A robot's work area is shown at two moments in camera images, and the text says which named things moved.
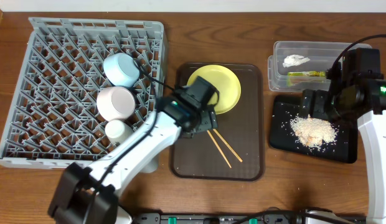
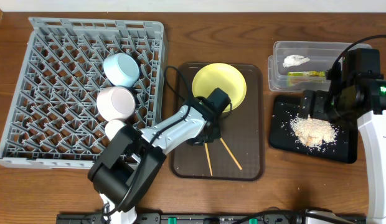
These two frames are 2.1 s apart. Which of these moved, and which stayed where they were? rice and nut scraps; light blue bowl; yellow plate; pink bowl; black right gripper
Moved: yellow plate
Stayed: black right gripper; rice and nut scraps; pink bowl; light blue bowl
